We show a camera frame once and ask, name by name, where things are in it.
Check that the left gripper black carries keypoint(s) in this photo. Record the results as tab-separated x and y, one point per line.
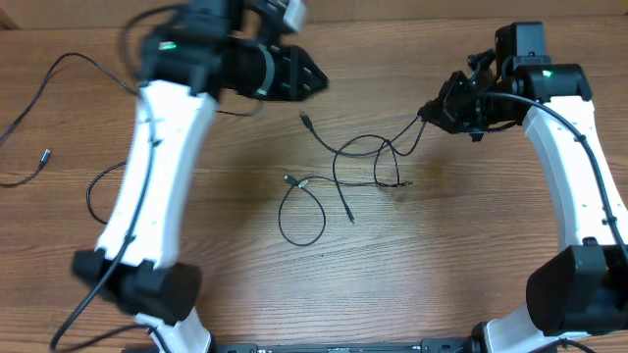
293	61

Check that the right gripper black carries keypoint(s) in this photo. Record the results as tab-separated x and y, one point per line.
446	118

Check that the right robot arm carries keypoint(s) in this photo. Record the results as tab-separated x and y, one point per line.
582	290

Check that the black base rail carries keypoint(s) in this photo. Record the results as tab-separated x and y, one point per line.
338	348

